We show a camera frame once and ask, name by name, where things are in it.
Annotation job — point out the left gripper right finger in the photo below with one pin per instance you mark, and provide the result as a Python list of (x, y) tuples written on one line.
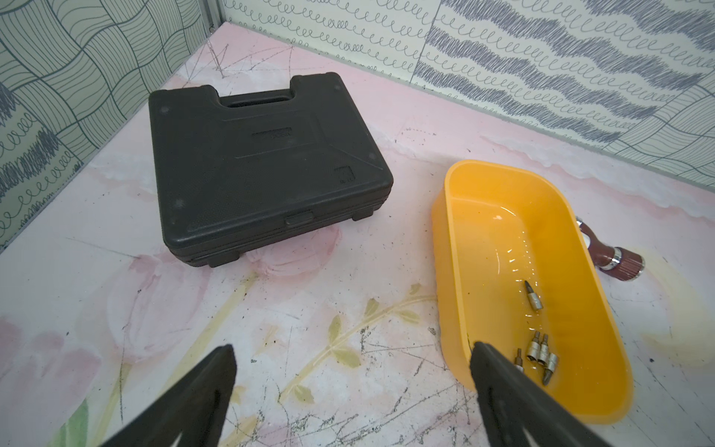
[(516, 412)]

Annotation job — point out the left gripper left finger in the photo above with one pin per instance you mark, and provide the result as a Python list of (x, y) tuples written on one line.
[(190, 413)]

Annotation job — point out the yellow plastic storage box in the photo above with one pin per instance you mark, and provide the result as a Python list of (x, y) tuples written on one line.
[(495, 227)]

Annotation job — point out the red and white valve fitting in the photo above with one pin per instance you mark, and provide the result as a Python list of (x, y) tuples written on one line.
[(616, 262)]

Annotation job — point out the black plastic tool case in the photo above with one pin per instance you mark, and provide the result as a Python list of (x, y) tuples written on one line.
[(237, 173)]

